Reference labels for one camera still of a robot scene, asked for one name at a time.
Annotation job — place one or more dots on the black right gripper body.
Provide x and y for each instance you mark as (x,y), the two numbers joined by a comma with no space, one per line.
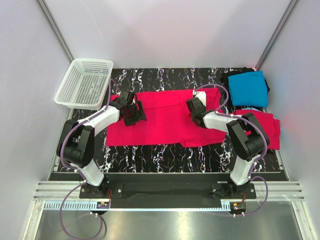
(194,110)

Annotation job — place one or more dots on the folded blue t shirt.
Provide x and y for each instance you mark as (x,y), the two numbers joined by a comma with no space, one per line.
(248,89)

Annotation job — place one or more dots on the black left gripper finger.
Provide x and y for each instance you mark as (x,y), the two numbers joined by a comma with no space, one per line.
(140,114)
(129,122)

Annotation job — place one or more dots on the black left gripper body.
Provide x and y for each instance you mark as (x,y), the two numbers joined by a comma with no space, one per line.
(135,114)

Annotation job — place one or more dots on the aluminium frame rail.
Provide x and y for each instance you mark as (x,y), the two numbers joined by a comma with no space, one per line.
(64,195)

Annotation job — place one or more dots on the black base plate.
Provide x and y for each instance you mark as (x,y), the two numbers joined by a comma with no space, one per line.
(168,190)

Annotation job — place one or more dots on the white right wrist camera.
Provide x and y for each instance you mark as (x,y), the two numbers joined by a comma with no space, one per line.
(201,95)

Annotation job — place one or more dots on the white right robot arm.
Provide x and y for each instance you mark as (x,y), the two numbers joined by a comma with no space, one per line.
(249,140)

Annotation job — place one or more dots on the folded red t shirt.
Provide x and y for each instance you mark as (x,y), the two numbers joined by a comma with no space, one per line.
(269,123)

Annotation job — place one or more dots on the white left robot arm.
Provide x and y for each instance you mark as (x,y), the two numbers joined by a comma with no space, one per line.
(76,145)

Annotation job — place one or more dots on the red t shirt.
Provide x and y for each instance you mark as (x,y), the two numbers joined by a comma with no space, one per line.
(269,123)
(169,121)

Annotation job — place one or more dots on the white plastic basket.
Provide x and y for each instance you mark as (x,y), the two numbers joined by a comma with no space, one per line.
(84,84)

